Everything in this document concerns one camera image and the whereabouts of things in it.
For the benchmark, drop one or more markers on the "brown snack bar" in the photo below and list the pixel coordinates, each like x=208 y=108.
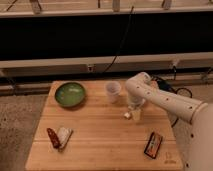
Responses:
x=54 y=138

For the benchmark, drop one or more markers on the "white wrapped snack packet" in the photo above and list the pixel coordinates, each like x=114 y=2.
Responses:
x=63 y=135

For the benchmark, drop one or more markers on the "white plastic bottle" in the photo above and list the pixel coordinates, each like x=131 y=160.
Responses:
x=127 y=115

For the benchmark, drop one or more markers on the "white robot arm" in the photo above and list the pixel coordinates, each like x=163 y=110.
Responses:
x=197 y=113

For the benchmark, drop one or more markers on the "green ceramic bowl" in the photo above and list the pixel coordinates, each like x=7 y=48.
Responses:
x=70 y=94

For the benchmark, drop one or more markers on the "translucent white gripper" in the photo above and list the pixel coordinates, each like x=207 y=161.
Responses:
x=135 y=110

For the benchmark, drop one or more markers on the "black orange candy box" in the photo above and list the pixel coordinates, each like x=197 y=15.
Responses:
x=153 y=145

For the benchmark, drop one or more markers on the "wooden cutting board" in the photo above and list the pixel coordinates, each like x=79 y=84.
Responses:
x=102 y=139

